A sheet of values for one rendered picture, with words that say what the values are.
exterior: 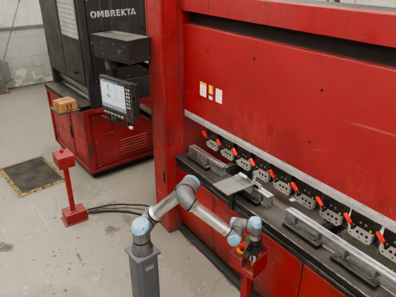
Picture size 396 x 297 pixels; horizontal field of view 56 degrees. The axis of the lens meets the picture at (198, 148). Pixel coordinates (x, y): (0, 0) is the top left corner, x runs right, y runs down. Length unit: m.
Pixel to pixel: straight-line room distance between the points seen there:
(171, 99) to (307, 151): 1.40
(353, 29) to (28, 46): 7.95
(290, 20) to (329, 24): 0.26
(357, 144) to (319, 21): 0.67
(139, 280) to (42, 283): 1.26
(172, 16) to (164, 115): 0.83
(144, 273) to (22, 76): 7.25
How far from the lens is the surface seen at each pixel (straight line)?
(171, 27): 3.17
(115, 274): 3.61
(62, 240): 4.11
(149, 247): 2.57
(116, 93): 3.39
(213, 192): 3.15
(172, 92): 3.29
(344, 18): 2.07
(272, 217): 2.77
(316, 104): 2.25
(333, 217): 2.42
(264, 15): 2.44
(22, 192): 5.01
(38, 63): 9.37
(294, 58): 2.31
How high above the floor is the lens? 2.50
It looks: 26 degrees down
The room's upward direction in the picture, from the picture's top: straight up
